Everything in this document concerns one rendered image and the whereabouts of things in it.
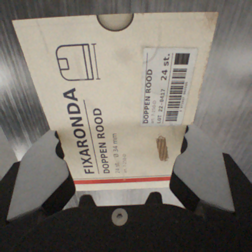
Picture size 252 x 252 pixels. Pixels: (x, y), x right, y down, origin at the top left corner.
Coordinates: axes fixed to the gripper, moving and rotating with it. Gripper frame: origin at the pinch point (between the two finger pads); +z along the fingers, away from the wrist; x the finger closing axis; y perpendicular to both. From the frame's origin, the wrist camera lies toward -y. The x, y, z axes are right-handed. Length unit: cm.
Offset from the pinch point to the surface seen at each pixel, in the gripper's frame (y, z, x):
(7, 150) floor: 75, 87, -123
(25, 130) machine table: 3.8, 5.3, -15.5
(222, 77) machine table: -3.0, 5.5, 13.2
